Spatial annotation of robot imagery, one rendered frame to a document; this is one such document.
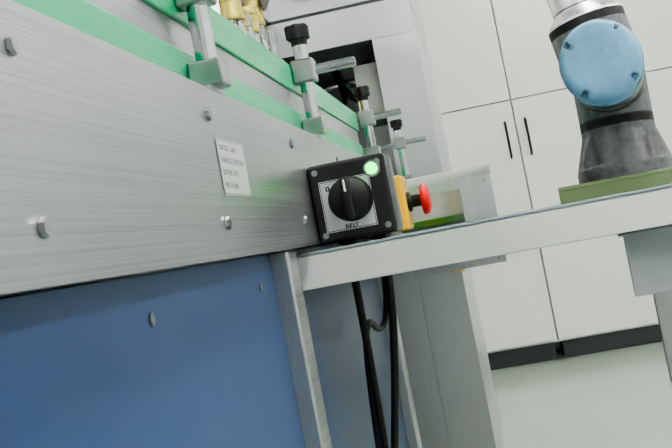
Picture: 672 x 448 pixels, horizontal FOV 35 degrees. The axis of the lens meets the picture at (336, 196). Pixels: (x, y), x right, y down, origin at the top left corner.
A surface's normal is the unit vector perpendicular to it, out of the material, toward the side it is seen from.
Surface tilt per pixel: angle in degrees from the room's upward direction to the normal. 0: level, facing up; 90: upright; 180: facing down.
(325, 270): 90
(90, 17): 90
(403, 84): 90
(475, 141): 90
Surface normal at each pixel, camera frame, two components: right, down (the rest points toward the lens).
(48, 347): 0.97, -0.19
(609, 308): -0.14, -0.02
